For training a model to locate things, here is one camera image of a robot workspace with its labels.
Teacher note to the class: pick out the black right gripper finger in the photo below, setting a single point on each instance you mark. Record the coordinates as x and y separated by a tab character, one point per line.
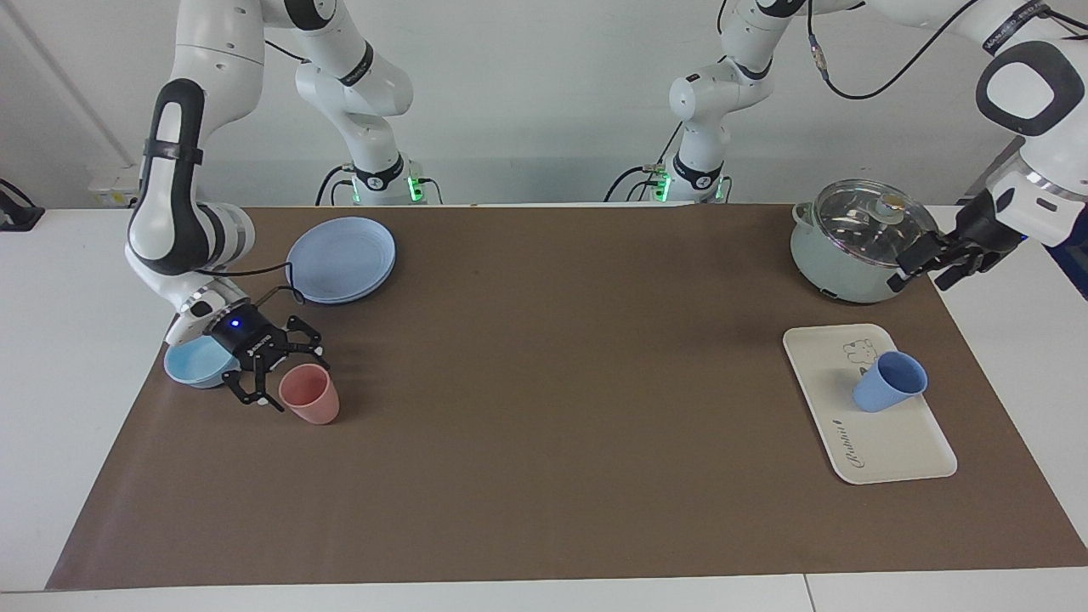
251	389
306	340

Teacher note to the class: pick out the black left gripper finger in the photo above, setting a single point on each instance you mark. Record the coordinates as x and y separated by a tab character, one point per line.
952	270
916	255

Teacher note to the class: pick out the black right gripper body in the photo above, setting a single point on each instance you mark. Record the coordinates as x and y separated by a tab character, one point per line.
246	340

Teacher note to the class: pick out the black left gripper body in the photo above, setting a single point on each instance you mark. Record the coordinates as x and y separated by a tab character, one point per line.
986	229

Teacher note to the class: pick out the pink plastic cup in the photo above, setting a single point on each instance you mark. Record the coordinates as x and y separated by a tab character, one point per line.
310	395

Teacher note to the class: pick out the blue plastic cup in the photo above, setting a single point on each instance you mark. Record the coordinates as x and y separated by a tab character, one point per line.
888	382

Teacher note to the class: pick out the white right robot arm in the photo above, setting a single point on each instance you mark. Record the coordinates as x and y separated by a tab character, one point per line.
183	170

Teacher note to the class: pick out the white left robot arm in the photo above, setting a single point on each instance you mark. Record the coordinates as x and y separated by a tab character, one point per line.
1033	93

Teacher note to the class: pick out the cream rabbit print tray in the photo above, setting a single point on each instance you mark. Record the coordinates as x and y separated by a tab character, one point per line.
884	442

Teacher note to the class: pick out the light blue bowl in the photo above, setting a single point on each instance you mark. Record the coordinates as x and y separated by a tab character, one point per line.
191	364

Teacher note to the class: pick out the glass pot lid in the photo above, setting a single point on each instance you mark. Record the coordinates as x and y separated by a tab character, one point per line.
858	225

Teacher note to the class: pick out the pale green cooking pot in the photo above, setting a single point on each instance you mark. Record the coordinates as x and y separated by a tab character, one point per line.
837	272

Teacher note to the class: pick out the blue plastic plate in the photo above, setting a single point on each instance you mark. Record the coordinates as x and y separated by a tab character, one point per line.
340	259

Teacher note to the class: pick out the blue box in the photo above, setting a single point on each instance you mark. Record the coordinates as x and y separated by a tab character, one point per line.
1075	263

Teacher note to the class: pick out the brown table mat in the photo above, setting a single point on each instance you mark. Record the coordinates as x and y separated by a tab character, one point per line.
544	476

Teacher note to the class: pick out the white wall power strip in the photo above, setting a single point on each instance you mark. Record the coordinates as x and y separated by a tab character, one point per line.
115	191

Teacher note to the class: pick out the black clamp mount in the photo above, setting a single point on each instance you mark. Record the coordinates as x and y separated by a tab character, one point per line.
17	212

